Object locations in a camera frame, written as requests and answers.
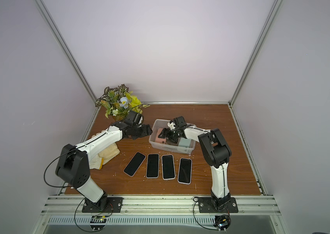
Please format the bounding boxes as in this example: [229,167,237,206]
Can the amber transparent plastic vase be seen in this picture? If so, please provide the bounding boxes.
[112,114,127,121]

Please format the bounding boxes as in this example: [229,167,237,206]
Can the beige cased phone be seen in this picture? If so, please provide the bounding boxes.
[162,155,176,180]

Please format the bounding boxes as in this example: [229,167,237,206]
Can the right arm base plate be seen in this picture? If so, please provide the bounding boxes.
[196,197,239,214]

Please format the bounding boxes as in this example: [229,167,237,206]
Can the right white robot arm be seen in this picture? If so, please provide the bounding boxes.
[158,117,232,212]

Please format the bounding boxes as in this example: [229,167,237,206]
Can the white phone black screen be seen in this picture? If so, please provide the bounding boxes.
[178,158,192,185]

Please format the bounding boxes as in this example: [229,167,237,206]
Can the white work glove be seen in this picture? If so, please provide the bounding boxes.
[89,155,104,170]

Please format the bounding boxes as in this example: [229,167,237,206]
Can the right controller board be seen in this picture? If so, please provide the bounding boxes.
[213,214,231,232]

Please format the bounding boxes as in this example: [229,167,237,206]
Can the pink cased phone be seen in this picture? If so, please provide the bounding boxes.
[155,128,166,144]

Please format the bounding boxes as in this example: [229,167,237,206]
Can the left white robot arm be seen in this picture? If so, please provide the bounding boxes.
[55,111,152,212]

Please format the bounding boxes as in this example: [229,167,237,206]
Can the left controller board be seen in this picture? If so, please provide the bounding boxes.
[90,215,107,232]

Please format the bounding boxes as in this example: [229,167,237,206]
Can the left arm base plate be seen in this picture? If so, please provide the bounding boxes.
[82,197,124,213]

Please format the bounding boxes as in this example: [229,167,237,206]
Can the artificial green leafy plant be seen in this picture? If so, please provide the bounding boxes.
[95,84,150,118]

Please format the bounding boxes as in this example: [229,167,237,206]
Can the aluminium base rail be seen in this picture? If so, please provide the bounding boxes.
[32,195,288,234]

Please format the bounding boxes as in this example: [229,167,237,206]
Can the green cased phone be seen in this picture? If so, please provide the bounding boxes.
[178,137,191,148]

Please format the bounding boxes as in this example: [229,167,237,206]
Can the clear plastic storage box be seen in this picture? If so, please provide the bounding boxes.
[149,117,196,154]

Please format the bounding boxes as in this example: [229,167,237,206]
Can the dark phone black screen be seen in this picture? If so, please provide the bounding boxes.
[124,152,146,177]

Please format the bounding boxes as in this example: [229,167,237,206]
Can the controller board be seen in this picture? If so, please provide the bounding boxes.
[90,215,107,232]
[213,214,231,232]

